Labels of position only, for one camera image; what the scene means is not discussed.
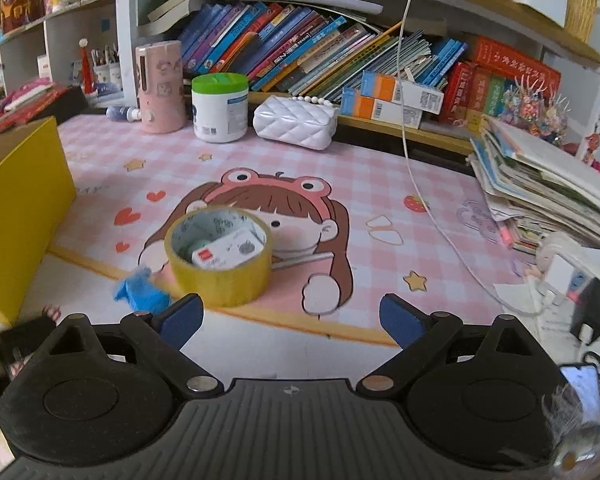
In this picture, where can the white power strip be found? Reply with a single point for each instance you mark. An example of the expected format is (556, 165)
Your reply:
(555, 247)

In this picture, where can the pink cartoon humidifier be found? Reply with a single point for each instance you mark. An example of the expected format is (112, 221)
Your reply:
(162, 100)

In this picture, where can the pile of red paper packets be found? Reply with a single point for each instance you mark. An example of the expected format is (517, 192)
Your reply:
(25, 100)

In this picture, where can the white wooden bookshelf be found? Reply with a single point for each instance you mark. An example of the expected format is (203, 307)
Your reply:
(127, 20)

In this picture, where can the flat white board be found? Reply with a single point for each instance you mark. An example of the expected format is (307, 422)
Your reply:
(300, 0)

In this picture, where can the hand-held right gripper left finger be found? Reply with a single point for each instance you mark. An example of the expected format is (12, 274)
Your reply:
(180, 317)

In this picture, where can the stack of workbooks and papers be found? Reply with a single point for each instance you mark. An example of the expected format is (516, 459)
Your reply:
(540, 180)

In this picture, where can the blue wrapper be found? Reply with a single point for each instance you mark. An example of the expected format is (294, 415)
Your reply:
(140, 292)

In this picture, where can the yellow tape roll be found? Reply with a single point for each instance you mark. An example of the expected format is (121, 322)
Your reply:
(220, 285)

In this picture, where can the white cubby shelf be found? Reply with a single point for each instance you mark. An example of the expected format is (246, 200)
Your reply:
(60, 25)

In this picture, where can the red santa figurine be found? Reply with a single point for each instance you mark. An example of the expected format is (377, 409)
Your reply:
(86, 70)

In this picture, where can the cartoon deer sticker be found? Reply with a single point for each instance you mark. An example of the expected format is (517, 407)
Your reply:
(595, 137)

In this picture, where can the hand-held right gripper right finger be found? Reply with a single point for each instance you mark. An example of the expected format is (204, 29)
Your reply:
(400, 317)

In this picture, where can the thick lying books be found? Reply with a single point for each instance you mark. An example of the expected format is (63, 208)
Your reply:
(180, 2)

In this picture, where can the black plugged charger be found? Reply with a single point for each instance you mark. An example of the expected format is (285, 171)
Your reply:
(592, 310)

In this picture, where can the black smartphone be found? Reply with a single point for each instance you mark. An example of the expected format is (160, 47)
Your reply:
(582, 390)

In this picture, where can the small white box red label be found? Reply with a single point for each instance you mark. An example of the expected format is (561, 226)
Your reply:
(220, 252)

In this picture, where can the yellow book set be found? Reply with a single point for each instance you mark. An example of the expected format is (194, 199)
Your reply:
(582, 5)

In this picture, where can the white jar green lid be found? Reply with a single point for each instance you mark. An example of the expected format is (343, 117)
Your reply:
(220, 115)

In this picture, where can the red boxed dictionary set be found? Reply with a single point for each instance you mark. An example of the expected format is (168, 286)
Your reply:
(485, 85)

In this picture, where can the white pen cup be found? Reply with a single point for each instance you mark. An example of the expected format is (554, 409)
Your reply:
(100, 72)
(115, 72)

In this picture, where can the white fluffy pompom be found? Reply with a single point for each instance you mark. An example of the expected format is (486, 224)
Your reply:
(575, 425)

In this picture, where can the white plugged charger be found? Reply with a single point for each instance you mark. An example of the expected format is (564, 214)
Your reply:
(559, 272)

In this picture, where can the white quilted pouch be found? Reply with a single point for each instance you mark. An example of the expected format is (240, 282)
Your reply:
(295, 122)

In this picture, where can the loose printed papers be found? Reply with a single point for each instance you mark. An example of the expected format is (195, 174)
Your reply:
(525, 300)

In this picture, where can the row of leaning colourful books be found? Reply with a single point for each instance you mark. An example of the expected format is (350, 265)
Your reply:
(290, 45)

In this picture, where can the small white lying bottle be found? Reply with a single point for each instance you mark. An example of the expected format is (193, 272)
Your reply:
(122, 113)

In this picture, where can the colourful spiky ornament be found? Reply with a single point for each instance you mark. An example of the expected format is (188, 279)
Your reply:
(535, 110)

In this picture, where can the yellow cardboard box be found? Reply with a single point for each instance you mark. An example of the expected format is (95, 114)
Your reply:
(20, 210)

